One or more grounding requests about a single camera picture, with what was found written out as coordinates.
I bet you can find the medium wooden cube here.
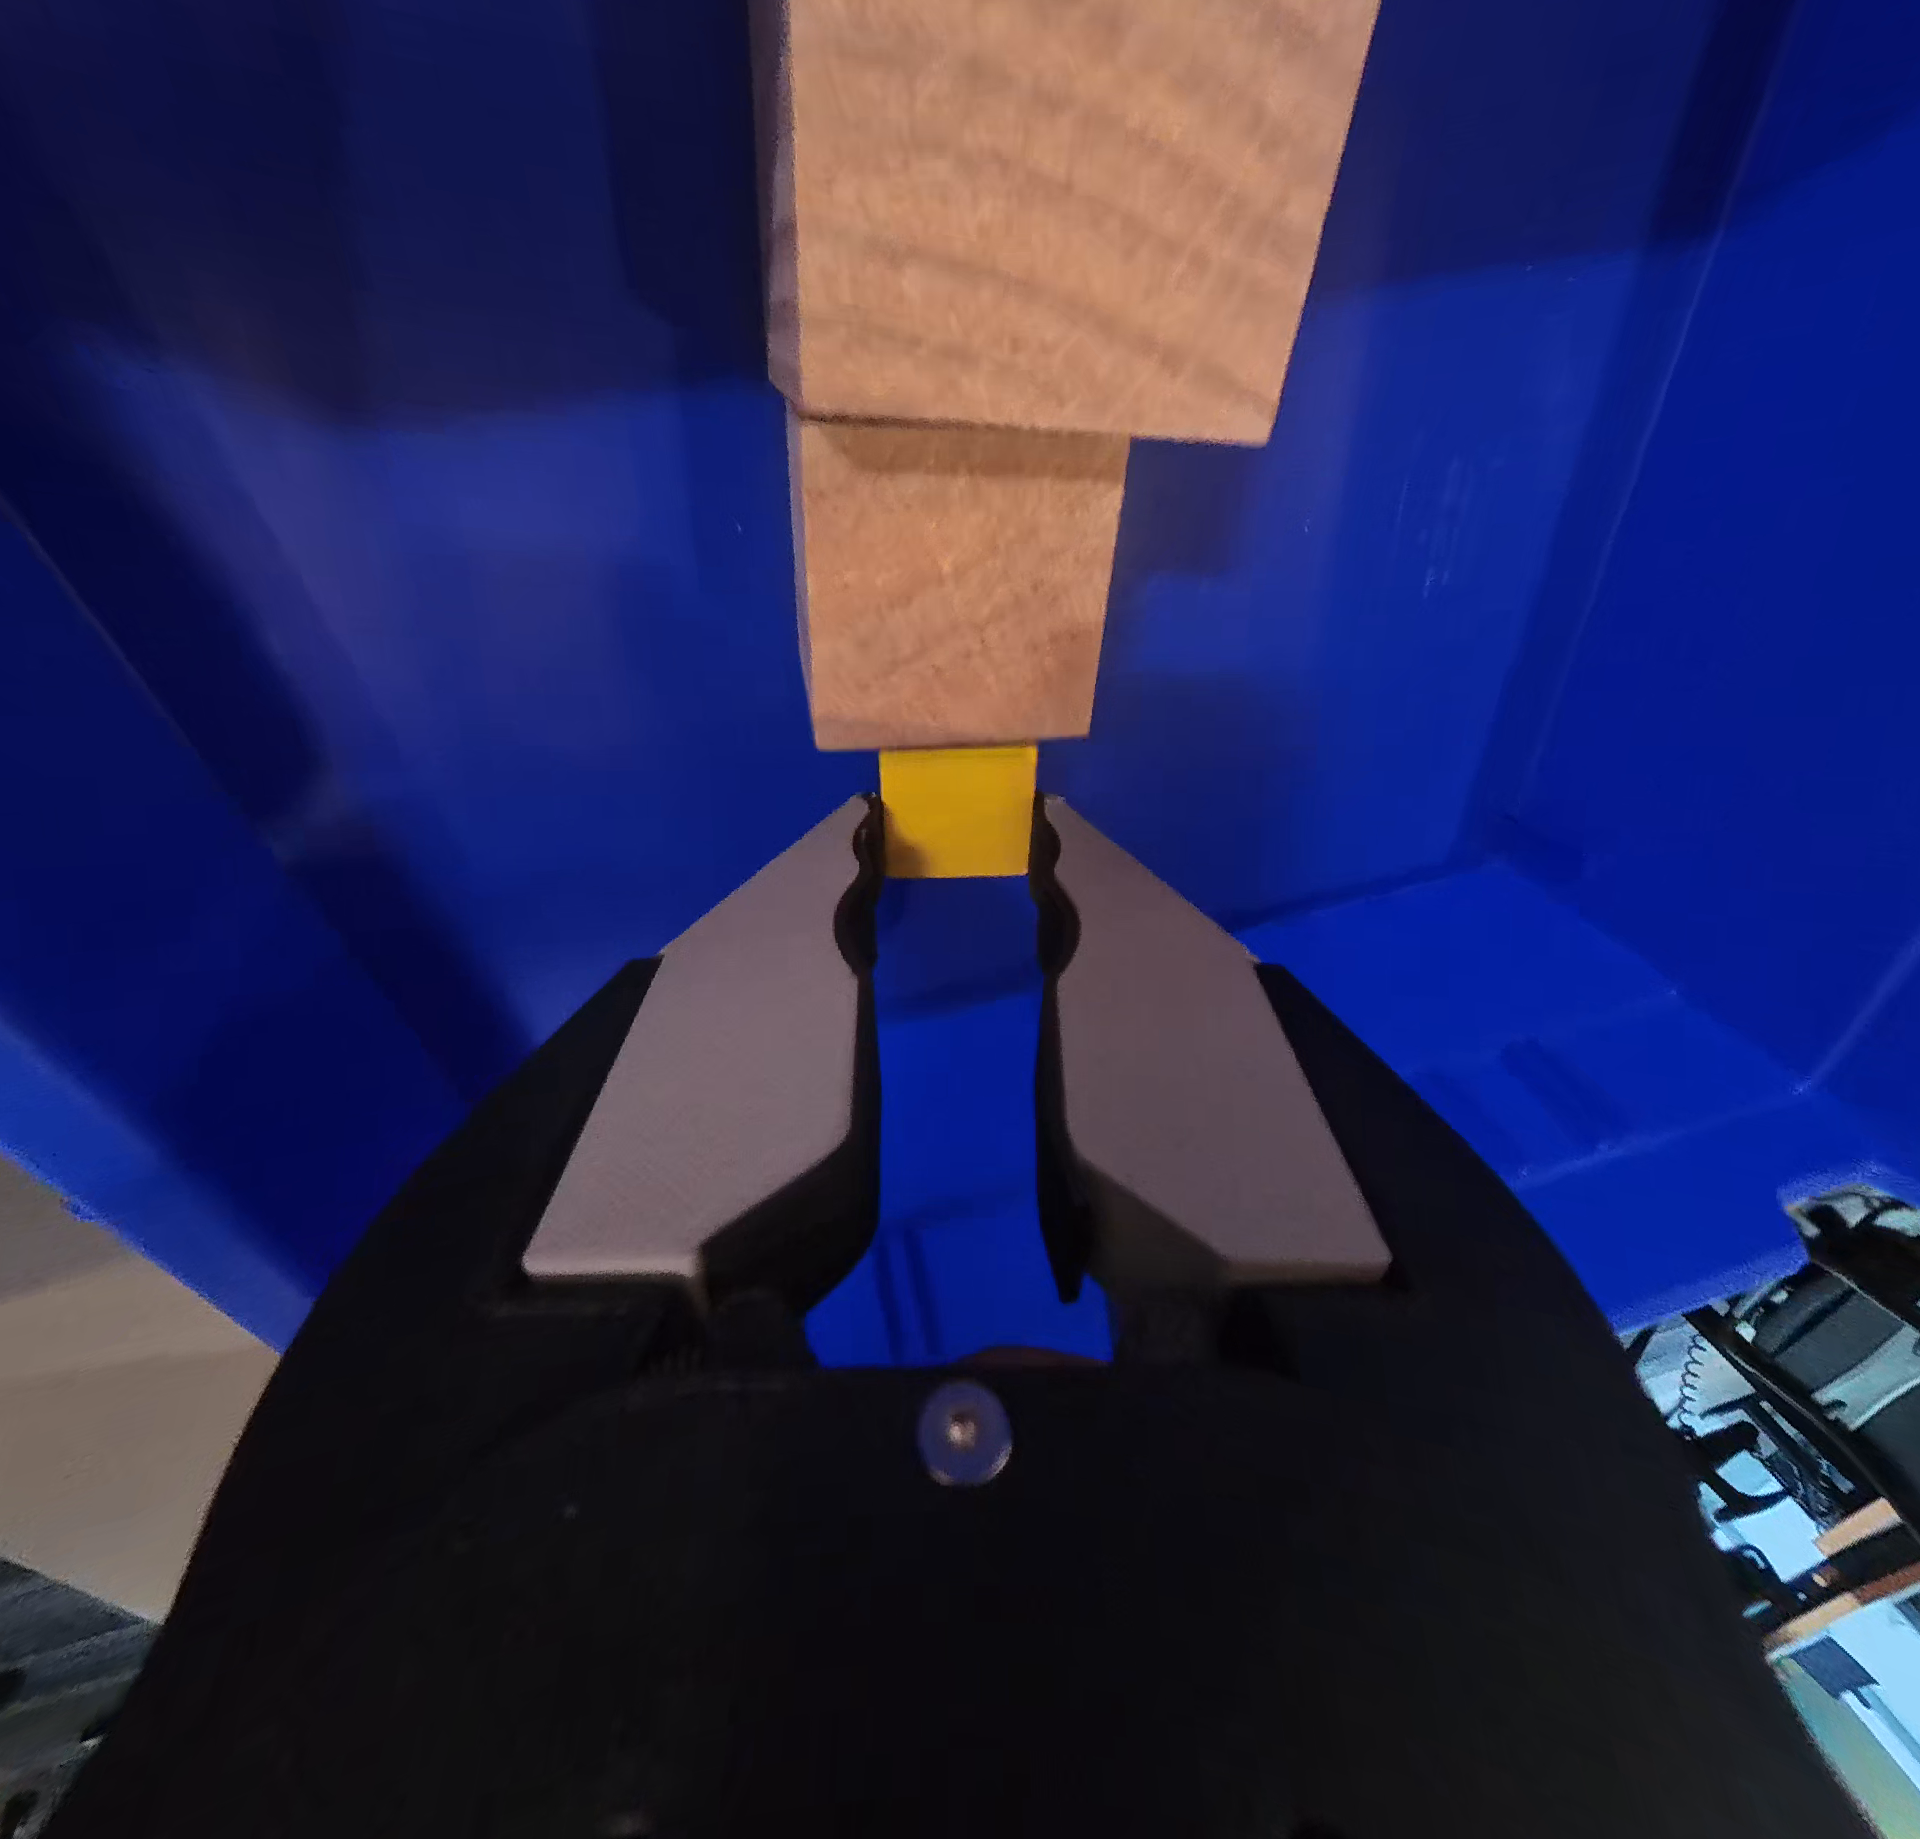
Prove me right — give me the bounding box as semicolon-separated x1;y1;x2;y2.
787;411;1131;753

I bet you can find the large wooden cube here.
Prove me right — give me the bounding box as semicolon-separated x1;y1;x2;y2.
746;0;1404;449

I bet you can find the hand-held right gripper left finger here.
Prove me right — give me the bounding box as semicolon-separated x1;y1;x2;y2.
521;795;884;1319

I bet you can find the blue plastic bin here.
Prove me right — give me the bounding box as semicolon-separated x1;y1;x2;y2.
0;0;1920;1354

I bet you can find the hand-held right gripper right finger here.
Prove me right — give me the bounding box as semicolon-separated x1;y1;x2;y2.
1029;795;1398;1304

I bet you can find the small yellow cube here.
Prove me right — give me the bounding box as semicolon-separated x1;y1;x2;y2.
880;745;1042;882

